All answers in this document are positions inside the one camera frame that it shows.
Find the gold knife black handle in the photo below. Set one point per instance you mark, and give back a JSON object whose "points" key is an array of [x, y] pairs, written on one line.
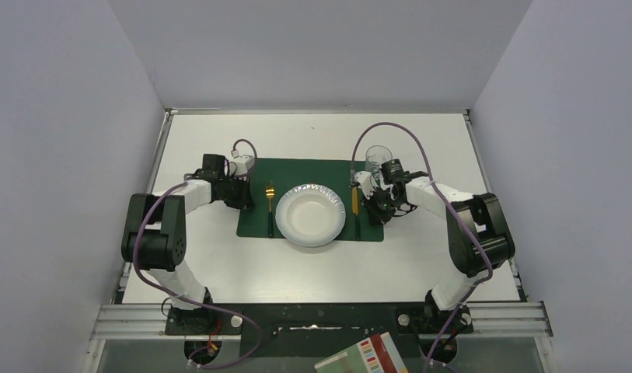
{"points": [[356, 213]]}

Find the aluminium frame rail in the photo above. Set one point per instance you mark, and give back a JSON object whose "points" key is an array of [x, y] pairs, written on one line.
{"points": [[477, 319]]}

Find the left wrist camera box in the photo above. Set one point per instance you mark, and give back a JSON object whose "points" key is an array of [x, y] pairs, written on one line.
{"points": [[241, 165]]}

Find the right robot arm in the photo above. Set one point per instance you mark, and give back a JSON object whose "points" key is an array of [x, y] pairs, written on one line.
{"points": [[479, 239]]}

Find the white plate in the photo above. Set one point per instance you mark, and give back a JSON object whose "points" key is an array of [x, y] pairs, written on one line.
{"points": [[310, 215]]}

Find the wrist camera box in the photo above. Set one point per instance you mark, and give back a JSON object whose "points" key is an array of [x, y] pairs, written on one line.
{"points": [[367, 183], [241, 165]]}

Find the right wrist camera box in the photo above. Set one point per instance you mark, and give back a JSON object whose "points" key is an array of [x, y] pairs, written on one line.
{"points": [[367, 183]]}

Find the gold fork black handle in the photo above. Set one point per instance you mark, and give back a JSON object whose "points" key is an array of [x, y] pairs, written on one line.
{"points": [[269, 193]]}

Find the green placemat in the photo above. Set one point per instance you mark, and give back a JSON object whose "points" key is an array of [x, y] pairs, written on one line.
{"points": [[288, 173]]}

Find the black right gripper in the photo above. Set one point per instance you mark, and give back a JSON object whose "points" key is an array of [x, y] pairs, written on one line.
{"points": [[376, 204]]}

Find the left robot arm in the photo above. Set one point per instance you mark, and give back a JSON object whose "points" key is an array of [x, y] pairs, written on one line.
{"points": [[155, 232]]}

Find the colourful booklet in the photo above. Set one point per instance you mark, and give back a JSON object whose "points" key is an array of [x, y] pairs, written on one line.
{"points": [[375, 354]]}

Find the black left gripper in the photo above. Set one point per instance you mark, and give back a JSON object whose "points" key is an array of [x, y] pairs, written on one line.
{"points": [[242, 194]]}

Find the clear plastic cup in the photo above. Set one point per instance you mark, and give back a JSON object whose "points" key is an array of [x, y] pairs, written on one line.
{"points": [[375, 156]]}

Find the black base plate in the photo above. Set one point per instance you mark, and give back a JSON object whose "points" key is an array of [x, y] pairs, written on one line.
{"points": [[321, 329]]}

